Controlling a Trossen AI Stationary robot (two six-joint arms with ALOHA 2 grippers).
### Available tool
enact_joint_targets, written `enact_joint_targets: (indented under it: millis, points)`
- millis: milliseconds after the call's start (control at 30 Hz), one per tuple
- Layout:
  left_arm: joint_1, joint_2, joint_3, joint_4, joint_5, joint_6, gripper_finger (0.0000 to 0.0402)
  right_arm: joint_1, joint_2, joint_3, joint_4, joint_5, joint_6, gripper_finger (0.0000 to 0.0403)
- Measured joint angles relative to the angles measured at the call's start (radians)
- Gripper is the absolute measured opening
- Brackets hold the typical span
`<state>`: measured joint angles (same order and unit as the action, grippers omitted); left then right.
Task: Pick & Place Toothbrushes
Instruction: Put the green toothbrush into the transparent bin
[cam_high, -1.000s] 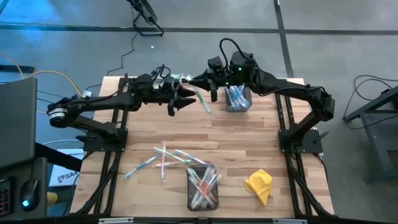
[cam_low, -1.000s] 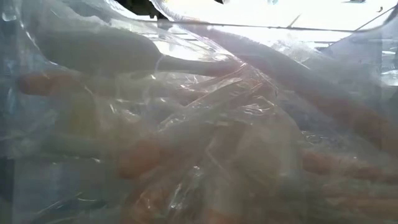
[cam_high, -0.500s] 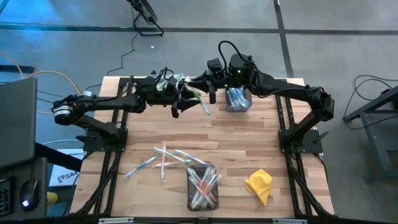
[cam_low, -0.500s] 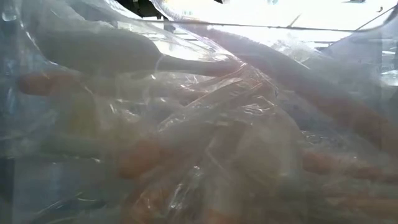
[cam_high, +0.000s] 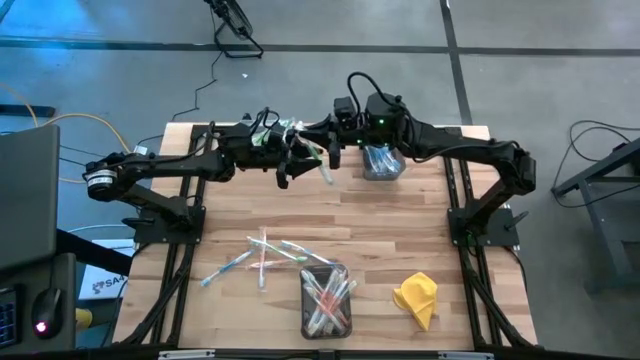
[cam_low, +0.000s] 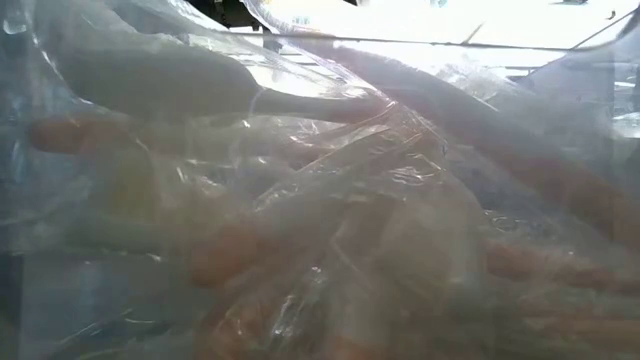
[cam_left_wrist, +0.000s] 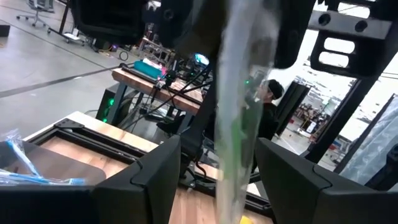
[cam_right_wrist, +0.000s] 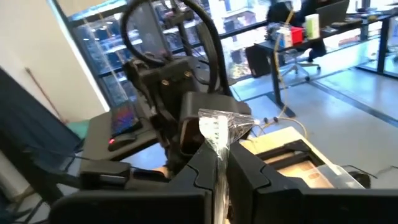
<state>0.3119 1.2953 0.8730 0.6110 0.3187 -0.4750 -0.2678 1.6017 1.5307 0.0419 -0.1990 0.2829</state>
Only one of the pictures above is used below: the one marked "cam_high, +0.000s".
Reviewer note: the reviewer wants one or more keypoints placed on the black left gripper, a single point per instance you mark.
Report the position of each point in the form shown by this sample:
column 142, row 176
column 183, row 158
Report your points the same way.
column 250, row 150

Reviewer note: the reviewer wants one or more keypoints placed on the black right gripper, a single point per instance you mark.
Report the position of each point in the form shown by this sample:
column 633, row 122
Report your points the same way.
column 350, row 132

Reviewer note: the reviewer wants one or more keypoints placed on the blue toothbrush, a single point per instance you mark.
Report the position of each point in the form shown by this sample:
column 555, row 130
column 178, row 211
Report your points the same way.
column 382, row 155
column 375, row 160
column 227, row 267
column 312, row 253
column 390, row 161

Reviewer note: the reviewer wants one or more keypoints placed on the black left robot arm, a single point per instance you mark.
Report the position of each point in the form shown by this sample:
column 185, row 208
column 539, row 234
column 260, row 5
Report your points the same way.
column 165, row 165

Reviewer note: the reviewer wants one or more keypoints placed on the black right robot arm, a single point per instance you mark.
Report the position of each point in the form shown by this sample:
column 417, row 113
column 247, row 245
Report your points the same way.
column 450, row 142

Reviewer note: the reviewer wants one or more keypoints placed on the clear plastic bin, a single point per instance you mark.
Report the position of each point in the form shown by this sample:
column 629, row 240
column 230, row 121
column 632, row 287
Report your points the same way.
column 289, row 124

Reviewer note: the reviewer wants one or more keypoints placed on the grey translucent plastic bin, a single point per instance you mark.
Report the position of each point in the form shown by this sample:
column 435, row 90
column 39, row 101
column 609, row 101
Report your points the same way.
column 385, row 174

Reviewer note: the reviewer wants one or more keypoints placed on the black plastic tray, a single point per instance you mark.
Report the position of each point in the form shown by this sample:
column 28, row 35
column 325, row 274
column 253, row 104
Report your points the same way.
column 306, row 325

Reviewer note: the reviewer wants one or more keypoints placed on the black floor fan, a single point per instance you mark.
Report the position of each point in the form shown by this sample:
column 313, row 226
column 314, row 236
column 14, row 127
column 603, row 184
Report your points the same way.
column 232, row 17

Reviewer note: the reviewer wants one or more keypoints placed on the yellow cloth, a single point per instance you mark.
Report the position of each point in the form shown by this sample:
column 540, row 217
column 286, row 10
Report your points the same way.
column 417, row 297

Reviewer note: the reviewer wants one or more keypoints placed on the white cardboard box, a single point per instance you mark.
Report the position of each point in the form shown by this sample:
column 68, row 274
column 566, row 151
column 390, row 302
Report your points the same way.
column 107, row 280

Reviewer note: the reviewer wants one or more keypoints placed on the small yellow object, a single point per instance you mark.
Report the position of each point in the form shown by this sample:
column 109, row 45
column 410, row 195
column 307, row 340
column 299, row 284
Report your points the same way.
column 84, row 317

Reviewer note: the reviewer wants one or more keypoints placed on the black computer desk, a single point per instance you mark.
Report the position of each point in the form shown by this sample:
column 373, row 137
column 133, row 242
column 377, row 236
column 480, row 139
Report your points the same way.
column 27, row 200

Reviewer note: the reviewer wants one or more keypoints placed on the black floor bar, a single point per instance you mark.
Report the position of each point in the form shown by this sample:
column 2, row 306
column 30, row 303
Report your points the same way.
column 27, row 111

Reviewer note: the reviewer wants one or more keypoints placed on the black computer mouse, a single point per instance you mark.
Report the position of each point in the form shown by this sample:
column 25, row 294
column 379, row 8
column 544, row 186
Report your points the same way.
column 47, row 312

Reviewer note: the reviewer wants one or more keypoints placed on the dark-legged side table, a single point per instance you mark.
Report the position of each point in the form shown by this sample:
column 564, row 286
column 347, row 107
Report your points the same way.
column 607, row 235

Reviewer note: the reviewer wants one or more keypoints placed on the black keyboard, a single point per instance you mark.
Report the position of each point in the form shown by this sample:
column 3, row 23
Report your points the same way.
column 7, row 320

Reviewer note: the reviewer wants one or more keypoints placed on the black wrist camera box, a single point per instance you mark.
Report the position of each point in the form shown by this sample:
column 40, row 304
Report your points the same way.
column 275, row 141
column 344, row 107

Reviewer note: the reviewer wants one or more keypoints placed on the silver metal bracket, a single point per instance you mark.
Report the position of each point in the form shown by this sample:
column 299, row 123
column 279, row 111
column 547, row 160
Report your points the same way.
column 186, row 354
column 465, row 355

